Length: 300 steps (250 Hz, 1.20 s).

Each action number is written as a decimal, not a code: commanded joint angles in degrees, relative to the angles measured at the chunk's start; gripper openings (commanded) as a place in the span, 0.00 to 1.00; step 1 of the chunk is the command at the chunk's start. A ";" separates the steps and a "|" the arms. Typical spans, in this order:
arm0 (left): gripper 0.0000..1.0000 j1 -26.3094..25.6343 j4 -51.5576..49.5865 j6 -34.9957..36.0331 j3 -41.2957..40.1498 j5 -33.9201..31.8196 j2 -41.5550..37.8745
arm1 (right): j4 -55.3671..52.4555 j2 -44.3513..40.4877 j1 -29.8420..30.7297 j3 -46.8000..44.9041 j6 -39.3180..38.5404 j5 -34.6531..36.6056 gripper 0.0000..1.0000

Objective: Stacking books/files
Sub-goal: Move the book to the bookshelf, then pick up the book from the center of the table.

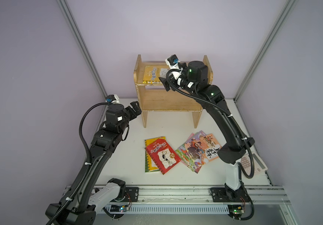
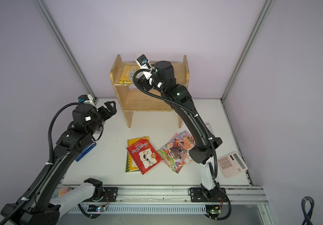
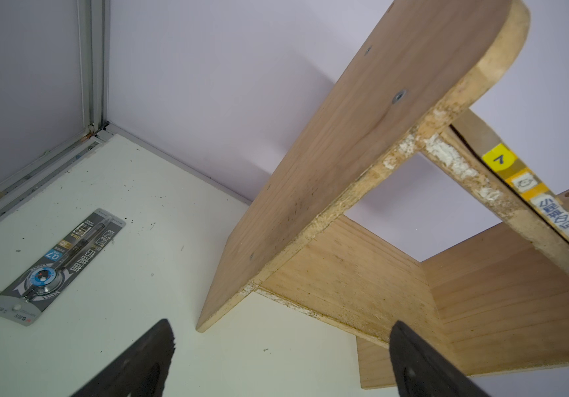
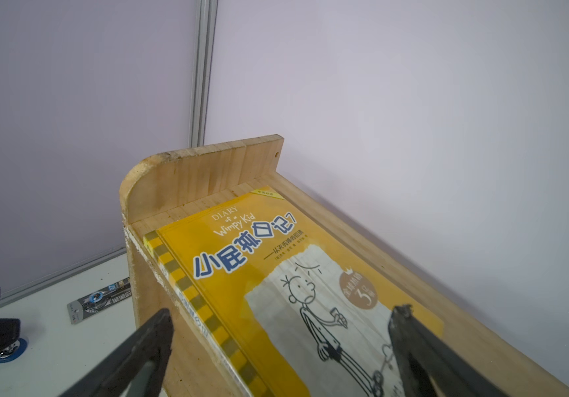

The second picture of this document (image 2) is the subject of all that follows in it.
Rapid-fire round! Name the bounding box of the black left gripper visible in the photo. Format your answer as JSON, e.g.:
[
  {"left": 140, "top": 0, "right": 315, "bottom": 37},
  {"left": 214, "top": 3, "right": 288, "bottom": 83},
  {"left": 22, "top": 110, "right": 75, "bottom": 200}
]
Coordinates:
[{"left": 85, "top": 97, "right": 116, "bottom": 135}]

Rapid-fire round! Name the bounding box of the red wimpy kid book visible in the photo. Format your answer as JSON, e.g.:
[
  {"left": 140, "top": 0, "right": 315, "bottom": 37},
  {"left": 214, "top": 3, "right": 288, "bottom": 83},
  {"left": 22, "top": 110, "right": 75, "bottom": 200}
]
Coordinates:
[{"left": 127, "top": 138, "right": 162, "bottom": 175}]

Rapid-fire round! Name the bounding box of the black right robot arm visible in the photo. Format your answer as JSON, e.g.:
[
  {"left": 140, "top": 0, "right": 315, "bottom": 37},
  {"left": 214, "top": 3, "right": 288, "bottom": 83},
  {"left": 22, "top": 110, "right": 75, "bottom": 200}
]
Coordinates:
[{"left": 132, "top": 55, "right": 222, "bottom": 201}]

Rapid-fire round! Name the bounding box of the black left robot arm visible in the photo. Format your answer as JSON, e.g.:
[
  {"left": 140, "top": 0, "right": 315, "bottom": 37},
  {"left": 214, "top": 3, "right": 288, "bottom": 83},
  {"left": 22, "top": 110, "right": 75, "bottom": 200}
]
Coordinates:
[{"left": 0, "top": 99, "right": 117, "bottom": 225}]

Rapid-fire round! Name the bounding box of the wooden two-tier bookshelf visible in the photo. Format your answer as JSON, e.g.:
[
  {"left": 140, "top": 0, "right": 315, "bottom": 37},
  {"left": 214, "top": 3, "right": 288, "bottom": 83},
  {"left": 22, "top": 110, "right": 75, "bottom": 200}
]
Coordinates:
[{"left": 110, "top": 54, "right": 190, "bottom": 128}]

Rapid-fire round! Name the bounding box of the blue stapler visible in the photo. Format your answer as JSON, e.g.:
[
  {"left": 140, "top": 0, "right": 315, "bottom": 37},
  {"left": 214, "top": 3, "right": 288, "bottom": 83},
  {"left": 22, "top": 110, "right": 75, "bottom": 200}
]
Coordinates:
[{"left": 75, "top": 142, "right": 97, "bottom": 162}]

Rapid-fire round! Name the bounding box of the yellow green-edged wimpy kid book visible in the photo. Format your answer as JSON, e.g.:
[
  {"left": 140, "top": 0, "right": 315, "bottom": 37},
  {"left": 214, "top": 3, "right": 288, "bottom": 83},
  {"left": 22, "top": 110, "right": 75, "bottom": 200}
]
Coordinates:
[{"left": 125, "top": 136, "right": 149, "bottom": 173}]

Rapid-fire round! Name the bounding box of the green pink bottom comic book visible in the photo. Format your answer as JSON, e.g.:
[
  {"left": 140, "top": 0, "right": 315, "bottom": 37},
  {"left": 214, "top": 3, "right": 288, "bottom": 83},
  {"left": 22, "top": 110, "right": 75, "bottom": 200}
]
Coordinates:
[{"left": 157, "top": 144, "right": 182, "bottom": 173}]

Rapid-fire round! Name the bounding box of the orange Chinese comic book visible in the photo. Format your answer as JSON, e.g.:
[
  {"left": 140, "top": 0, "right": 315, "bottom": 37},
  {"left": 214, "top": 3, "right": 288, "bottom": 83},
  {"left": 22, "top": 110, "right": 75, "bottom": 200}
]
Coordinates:
[{"left": 182, "top": 133, "right": 195, "bottom": 163}]

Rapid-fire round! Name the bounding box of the pack of coloured highlighters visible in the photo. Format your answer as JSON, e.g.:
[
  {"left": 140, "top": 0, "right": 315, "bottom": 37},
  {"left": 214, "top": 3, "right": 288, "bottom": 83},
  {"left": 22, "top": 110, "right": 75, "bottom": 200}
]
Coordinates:
[{"left": 51, "top": 187, "right": 69, "bottom": 199}]

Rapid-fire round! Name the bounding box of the left controller circuit board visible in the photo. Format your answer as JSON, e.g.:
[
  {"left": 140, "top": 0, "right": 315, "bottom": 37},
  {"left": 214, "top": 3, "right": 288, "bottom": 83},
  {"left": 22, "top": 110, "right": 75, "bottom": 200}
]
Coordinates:
[{"left": 87, "top": 205, "right": 108, "bottom": 213}]

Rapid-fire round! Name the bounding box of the controller circuit board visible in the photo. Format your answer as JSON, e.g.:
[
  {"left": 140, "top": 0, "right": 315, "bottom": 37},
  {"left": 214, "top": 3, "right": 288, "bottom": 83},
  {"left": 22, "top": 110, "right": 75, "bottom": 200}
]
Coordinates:
[
  {"left": 87, "top": 205, "right": 108, "bottom": 213},
  {"left": 206, "top": 205, "right": 222, "bottom": 214}
]

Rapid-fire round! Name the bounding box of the pink calculator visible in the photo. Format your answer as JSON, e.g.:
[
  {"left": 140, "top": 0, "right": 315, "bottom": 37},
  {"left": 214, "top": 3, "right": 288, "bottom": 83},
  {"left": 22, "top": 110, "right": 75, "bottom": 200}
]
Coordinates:
[{"left": 217, "top": 152, "right": 248, "bottom": 178}]

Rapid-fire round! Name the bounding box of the right controller circuit board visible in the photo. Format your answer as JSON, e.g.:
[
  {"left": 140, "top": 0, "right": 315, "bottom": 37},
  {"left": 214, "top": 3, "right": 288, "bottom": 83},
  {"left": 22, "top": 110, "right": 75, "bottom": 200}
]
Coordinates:
[{"left": 206, "top": 205, "right": 222, "bottom": 214}]

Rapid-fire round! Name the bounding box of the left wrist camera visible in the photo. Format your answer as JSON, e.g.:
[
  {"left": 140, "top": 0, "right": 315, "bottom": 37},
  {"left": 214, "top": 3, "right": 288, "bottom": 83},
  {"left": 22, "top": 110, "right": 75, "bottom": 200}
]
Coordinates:
[{"left": 78, "top": 94, "right": 96, "bottom": 107}]

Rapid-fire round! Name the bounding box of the white slotted cable duct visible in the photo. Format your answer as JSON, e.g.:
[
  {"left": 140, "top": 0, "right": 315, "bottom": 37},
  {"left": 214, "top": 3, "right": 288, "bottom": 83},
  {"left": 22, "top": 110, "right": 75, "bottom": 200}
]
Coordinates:
[{"left": 82, "top": 204, "right": 206, "bottom": 215}]

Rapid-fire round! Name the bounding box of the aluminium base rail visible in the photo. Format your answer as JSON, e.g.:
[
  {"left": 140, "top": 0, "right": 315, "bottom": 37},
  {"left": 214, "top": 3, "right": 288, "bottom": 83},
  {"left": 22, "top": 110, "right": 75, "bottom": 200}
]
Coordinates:
[{"left": 113, "top": 185, "right": 269, "bottom": 205}]

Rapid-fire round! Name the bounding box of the black cable bundle at corner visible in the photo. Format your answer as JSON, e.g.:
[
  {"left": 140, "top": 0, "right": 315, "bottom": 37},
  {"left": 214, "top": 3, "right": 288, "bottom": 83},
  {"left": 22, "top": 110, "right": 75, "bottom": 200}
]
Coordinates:
[{"left": 301, "top": 196, "right": 315, "bottom": 225}]

